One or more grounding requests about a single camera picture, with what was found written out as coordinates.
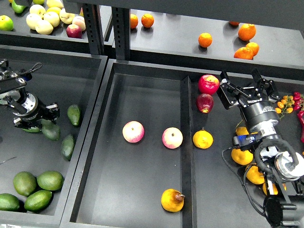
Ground pink apple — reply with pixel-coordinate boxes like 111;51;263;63
162;127;183;149
122;121;144;143

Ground dark red apple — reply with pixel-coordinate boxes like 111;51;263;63
196;94;214;114

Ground pink apple left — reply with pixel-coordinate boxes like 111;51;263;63
122;121;144;143

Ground red apple on shelf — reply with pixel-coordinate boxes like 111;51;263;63
66;24;82;38

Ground black bin divider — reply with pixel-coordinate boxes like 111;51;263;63
180;76;197;228

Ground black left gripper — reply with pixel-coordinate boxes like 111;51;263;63
13;94;60;129

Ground green mango bottom middle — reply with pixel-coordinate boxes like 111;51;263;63
24;190;53;212

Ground pink apple right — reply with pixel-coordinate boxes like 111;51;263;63
162;127;183;149

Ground avocado far left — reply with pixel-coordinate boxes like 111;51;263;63
22;127;41;133

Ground orange cherry tomato bunch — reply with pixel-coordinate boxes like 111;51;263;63
275;95;295;120

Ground yellow pear under arm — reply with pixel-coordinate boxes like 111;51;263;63
246;165;265;185

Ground yellow pear by divider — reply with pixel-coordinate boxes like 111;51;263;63
192;128;214;149

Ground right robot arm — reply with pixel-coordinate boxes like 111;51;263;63
217;69;304;228

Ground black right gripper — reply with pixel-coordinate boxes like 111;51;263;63
217;68;280;131

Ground dark green avocado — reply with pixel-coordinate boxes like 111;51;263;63
41;120;60;141

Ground yellow pear brown end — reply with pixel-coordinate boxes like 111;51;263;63
161;189;185;212

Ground bright red apple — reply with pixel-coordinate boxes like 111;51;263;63
198;75;220;95

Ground green apple on shelf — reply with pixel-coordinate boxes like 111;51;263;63
0;15;14;31

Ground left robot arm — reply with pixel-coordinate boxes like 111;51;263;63
0;59;60;130

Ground red chili peppers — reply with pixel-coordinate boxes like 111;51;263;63
294;92;304;143

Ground yellow pear middle right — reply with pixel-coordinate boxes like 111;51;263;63
231;149;253;165

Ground orange right small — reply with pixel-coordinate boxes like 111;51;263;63
246;42;259;56

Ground orange front right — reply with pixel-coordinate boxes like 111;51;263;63
234;47;254;60

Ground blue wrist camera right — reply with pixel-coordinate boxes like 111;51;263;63
232;133;260;151

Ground avocado by bin wall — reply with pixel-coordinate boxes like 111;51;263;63
61;134;75;161

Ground large orange top right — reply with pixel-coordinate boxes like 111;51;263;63
238;23;257;41

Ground orange centre shelf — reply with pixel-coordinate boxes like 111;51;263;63
198;33;212;48

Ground yellow pear lower right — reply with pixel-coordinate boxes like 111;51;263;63
262;182;286;195

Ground pale peach fruit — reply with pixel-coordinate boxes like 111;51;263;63
72;16;86;32

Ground yellow pear with stem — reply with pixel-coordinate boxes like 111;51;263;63
235;120;249;136

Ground green mango bottom left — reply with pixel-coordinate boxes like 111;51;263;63
0;193;20;211

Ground avocado upper right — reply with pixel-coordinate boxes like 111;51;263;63
67;104;81;126

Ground black shelf post left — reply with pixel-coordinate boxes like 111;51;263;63
82;3;104;55

